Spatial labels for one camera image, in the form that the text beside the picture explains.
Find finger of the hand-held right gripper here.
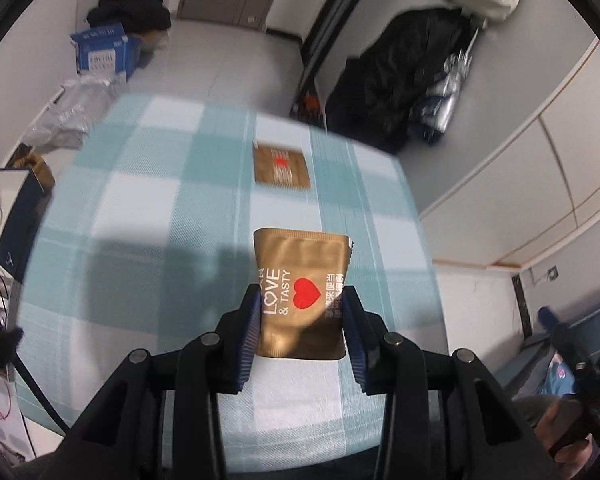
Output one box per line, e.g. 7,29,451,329
536,305,574,347

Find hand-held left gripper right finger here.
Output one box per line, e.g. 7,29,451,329
342,285,546,480

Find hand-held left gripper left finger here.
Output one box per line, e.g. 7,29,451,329
55,284,262,480

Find brown heart print sachet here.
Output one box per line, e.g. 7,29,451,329
252,227,355,361
252,142,313,191

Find person's right hand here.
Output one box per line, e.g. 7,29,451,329
534,397,600,467

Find white wardrobe with wood trim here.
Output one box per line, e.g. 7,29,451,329
417,35,600,274

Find teal checkered tablecloth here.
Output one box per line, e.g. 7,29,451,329
17,92,449,476

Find orange and black tool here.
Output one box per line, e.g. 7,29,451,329
290,92,327,132

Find silver folding umbrella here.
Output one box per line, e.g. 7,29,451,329
414,25,477,142

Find black hanging jacket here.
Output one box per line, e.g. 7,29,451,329
324,7,477,157

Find grey plastic bags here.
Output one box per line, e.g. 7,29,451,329
24,74,127,152

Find beige bag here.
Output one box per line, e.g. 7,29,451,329
139,30,170,57

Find blue cardboard box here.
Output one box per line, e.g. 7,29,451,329
69,22,142,82

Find black clothes pile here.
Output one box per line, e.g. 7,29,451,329
86,0,172,37

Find dark sliding door frame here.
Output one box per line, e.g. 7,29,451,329
289,0,387,111

